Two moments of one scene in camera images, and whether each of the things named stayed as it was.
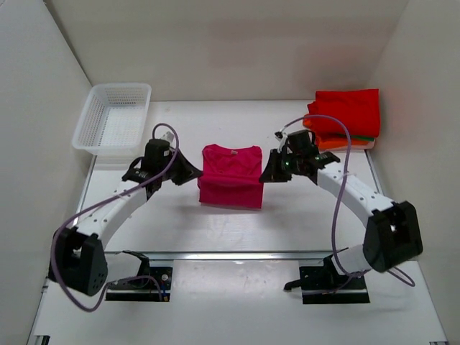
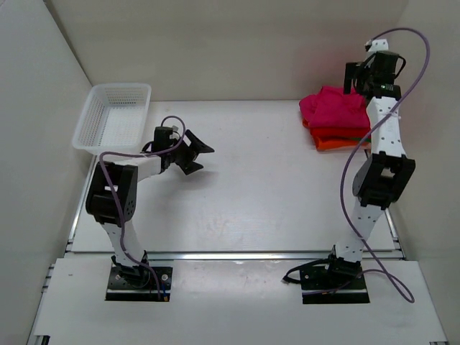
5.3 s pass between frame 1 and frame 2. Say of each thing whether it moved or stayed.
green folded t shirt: stayed
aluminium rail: stayed
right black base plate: stayed
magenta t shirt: moved
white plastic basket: stayed
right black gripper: moved
